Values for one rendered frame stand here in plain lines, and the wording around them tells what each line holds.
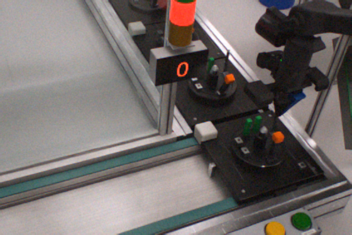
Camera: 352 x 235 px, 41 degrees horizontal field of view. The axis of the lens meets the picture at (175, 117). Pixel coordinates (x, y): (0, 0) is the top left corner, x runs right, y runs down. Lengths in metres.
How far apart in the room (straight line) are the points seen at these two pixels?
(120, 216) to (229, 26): 0.99
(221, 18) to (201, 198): 0.93
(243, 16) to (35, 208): 1.16
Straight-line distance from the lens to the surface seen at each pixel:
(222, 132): 1.24
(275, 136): 1.11
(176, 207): 1.13
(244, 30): 1.85
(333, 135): 1.50
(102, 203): 1.13
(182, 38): 0.99
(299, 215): 1.11
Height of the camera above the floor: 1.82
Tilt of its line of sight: 43 degrees down
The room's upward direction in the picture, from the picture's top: 6 degrees clockwise
